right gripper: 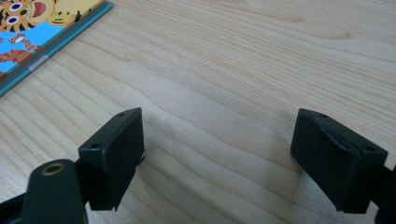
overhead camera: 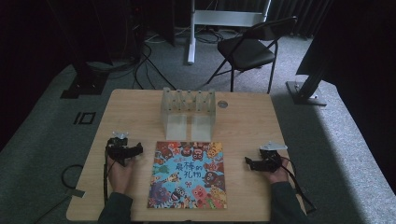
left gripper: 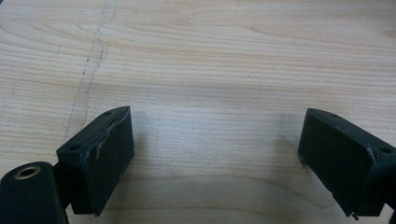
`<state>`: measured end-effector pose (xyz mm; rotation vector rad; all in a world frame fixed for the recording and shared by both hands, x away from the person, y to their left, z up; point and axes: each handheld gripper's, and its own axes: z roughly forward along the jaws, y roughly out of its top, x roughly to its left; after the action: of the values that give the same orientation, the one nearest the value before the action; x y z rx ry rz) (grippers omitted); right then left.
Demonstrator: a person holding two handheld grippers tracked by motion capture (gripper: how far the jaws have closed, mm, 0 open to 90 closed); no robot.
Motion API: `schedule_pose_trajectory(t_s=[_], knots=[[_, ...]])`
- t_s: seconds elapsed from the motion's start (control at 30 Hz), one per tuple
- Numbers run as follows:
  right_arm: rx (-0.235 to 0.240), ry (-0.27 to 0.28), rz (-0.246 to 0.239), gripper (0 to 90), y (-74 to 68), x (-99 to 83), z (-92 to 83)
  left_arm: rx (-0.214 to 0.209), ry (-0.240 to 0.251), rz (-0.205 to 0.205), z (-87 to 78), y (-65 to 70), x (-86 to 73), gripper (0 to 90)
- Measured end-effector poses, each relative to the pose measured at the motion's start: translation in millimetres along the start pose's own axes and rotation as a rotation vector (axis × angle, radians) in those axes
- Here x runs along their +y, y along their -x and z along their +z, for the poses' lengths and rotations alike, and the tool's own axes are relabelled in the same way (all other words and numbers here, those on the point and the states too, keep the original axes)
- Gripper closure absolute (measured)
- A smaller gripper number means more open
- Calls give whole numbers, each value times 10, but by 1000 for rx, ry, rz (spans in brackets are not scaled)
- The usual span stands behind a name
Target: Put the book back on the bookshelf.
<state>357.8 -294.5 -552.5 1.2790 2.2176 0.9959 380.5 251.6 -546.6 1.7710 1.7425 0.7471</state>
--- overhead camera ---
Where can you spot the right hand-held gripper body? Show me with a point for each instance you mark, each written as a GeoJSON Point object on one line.
{"type": "Point", "coordinates": [270, 163]}

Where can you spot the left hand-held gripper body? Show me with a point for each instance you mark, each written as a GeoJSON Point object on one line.
{"type": "Point", "coordinates": [118, 151]}

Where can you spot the colourful cartoon picture book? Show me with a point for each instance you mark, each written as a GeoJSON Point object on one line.
{"type": "Point", "coordinates": [187, 175]}

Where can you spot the clear acrylic book rack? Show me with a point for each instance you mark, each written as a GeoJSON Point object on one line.
{"type": "Point", "coordinates": [188, 112]}

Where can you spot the person's right hand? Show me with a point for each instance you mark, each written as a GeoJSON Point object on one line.
{"type": "Point", "coordinates": [278, 175]}

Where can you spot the person's left hand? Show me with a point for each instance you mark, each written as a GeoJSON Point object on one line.
{"type": "Point", "coordinates": [120, 179]}

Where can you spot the grey floor tape piece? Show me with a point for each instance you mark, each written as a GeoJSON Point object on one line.
{"type": "Point", "coordinates": [75, 193]}

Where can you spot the round metal table grommet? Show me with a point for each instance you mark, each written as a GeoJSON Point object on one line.
{"type": "Point", "coordinates": [223, 104]}

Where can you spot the black stand with flat base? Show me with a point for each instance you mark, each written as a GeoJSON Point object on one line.
{"type": "Point", "coordinates": [85, 82]}

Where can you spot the black metal stand with panel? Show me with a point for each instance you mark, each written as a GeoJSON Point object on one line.
{"type": "Point", "coordinates": [311, 68]}

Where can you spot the black folding chair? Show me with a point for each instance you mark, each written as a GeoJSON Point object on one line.
{"type": "Point", "coordinates": [249, 53]}

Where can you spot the white metal stand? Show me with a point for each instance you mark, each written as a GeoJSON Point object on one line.
{"type": "Point", "coordinates": [218, 18]}

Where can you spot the dark curtain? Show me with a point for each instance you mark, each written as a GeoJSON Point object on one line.
{"type": "Point", "coordinates": [299, 15]}

